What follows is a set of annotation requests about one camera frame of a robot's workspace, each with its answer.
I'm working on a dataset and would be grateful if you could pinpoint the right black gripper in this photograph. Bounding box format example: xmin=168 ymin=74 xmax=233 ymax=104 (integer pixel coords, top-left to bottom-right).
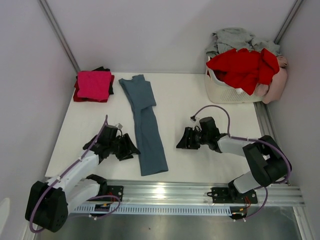
xmin=176 ymin=126 xmax=209 ymax=150

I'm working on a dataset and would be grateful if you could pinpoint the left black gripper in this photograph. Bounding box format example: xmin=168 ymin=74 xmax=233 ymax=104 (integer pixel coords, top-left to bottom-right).
xmin=108 ymin=133 xmax=140 ymax=161

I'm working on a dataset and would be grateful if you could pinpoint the blue grey t shirt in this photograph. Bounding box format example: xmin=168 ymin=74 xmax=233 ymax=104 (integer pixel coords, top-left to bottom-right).
xmin=119 ymin=74 xmax=169 ymax=176

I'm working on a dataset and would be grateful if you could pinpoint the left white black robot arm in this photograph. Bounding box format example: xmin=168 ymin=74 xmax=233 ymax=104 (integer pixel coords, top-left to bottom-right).
xmin=24 ymin=124 xmax=140 ymax=233

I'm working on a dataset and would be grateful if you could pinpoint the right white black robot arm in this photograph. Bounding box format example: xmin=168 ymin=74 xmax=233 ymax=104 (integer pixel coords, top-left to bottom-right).
xmin=176 ymin=116 xmax=292 ymax=203

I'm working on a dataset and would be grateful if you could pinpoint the white plastic laundry basket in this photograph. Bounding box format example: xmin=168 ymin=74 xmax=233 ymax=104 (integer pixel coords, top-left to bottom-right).
xmin=204 ymin=67 xmax=263 ymax=104

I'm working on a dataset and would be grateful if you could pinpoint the folded pink t shirt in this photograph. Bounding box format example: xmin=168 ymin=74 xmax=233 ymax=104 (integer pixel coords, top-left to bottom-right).
xmin=76 ymin=70 xmax=112 ymax=100

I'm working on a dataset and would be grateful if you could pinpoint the light pink t shirt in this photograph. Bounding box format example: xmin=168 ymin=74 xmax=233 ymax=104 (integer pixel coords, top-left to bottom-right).
xmin=254 ymin=56 xmax=288 ymax=105

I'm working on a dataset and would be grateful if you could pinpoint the right corner aluminium profile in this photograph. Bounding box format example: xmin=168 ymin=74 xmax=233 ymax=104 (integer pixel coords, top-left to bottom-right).
xmin=273 ymin=0 xmax=305 ymax=45

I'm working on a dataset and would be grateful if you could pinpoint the corner aluminium profile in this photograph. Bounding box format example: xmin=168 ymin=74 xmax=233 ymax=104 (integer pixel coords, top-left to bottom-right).
xmin=273 ymin=0 xmax=305 ymax=45
xmin=37 ymin=0 xmax=81 ymax=73

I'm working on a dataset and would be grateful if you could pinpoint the left corner aluminium profile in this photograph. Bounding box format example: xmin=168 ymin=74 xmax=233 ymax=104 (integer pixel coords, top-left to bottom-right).
xmin=37 ymin=0 xmax=81 ymax=73

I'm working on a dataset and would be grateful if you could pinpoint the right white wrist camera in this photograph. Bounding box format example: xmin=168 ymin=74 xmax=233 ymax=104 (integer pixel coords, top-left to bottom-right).
xmin=190 ymin=115 xmax=200 ymax=123

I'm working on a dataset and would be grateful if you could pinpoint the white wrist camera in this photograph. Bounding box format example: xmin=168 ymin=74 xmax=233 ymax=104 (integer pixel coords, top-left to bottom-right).
xmin=190 ymin=115 xmax=200 ymax=123
xmin=115 ymin=123 xmax=123 ymax=130

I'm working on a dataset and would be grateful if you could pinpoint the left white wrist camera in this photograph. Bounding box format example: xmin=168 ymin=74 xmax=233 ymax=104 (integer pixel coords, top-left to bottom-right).
xmin=115 ymin=123 xmax=123 ymax=130

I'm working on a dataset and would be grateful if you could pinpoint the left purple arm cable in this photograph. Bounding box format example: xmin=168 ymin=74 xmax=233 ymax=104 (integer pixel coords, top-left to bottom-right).
xmin=29 ymin=114 xmax=121 ymax=234

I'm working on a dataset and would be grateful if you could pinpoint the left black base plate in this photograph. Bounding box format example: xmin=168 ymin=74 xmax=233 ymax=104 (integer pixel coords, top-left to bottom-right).
xmin=106 ymin=185 xmax=124 ymax=202

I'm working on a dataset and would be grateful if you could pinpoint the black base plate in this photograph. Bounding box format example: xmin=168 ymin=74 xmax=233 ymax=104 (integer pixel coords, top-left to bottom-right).
xmin=206 ymin=187 xmax=258 ymax=204
xmin=106 ymin=185 xmax=124 ymax=202

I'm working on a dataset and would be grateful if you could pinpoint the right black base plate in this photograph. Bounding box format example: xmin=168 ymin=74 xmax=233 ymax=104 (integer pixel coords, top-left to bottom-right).
xmin=206 ymin=187 xmax=258 ymax=204

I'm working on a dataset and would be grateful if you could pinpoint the white slotted cable duct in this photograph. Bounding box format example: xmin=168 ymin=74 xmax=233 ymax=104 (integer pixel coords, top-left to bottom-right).
xmin=73 ymin=203 xmax=232 ymax=216

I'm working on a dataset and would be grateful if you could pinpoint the right side aluminium rail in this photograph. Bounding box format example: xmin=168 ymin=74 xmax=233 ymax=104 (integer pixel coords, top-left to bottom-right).
xmin=253 ymin=102 xmax=291 ymax=186

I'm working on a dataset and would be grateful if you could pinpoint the aluminium mounting rail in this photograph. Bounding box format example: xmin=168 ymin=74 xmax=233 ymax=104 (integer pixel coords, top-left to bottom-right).
xmin=107 ymin=180 xmax=305 ymax=207

